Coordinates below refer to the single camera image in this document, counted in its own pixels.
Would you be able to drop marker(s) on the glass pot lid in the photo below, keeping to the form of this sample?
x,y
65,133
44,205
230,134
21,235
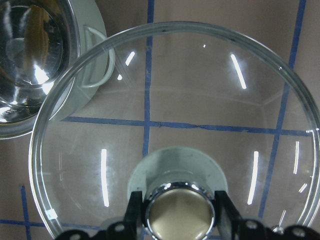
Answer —
x,y
177,111

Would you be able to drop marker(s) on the pale green cooking pot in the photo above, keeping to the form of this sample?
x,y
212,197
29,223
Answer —
x,y
39,40

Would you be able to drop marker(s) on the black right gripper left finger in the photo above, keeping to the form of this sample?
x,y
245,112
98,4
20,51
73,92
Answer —
x,y
130,226

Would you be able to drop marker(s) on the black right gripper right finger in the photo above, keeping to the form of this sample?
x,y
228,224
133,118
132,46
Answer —
x,y
231,225

